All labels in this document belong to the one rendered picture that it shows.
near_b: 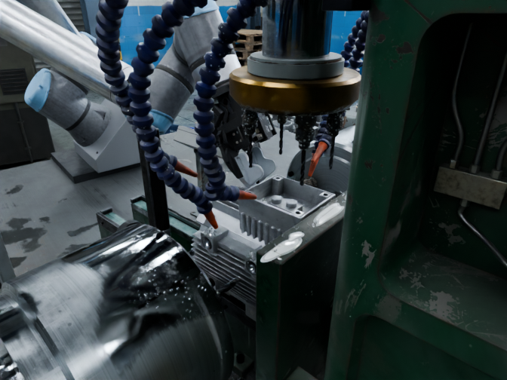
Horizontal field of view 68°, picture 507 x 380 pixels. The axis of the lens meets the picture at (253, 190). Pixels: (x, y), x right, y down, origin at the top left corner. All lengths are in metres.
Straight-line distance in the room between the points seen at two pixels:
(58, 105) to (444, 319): 1.45
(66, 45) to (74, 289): 0.59
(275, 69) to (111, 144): 1.14
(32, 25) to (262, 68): 0.59
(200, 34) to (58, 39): 0.33
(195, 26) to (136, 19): 7.26
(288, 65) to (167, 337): 0.33
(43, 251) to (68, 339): 0.82
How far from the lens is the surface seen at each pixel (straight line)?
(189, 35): 0.72
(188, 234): 0.93
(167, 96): 0.79
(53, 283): 0.44
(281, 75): 0.48
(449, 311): 0.35
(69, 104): 1.60
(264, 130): 0.69
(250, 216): 0.61
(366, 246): 0.34
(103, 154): 1.56
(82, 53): 0.88
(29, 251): 1.23
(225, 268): 0.64
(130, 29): 7.92
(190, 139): 1.14
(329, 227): 0.53
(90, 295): 0.42
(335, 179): 0.80
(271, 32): 0.51
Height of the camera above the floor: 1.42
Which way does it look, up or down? 27 degrees down
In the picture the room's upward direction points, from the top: straight up
